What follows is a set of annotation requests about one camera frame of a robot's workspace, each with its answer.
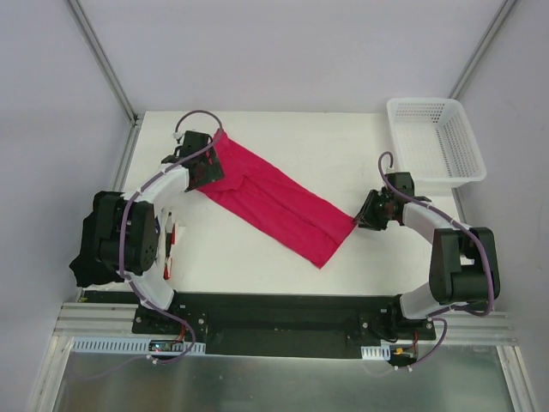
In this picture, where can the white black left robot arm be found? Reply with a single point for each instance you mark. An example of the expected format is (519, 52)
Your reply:
(134, 230)

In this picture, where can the white perforated plastic basket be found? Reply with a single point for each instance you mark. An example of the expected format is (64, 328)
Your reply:
(434, 141)

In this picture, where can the aluminium frame rail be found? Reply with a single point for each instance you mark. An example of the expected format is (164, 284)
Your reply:
(75, 319)

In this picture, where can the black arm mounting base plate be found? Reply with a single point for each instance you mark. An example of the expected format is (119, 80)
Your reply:
(302, 326)

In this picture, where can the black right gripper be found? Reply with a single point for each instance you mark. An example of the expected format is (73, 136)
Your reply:
(369, 210)

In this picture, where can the white red folded shirt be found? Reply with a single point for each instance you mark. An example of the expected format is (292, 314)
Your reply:
(171, 230)

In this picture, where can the white slotted cable duct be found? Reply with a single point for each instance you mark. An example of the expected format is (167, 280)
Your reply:
(376, 353)
(114, 345)

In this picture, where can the pink t shirt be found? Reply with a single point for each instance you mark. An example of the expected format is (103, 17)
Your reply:
(263, 196)

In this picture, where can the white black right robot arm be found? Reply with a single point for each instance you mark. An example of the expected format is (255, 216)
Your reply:
(463, 271)

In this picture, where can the white slotted cable duct left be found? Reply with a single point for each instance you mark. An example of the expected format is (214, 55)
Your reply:
(114, 345)

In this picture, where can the black folded t shirt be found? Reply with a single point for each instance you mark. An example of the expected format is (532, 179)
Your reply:
(86, 269)

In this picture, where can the white slotted cable duct right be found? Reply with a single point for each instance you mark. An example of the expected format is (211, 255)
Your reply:
(376, 353)

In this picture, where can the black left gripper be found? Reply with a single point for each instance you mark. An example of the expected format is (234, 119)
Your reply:
(210, 167)

